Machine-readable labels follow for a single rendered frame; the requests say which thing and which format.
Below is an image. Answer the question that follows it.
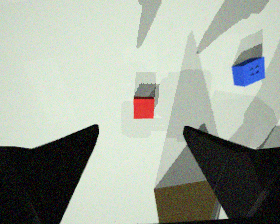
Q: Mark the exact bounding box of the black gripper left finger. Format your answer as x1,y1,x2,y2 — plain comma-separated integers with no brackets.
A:
0,124,99,224

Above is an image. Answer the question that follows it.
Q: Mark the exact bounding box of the red block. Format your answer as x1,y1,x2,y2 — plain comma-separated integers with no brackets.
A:
134,97,155,119

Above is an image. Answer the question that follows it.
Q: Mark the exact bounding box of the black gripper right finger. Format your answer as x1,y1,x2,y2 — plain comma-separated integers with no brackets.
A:
183,126,280,219

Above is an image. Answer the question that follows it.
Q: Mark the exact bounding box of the blue block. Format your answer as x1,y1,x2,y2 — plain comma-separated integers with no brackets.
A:
231,57,265,86

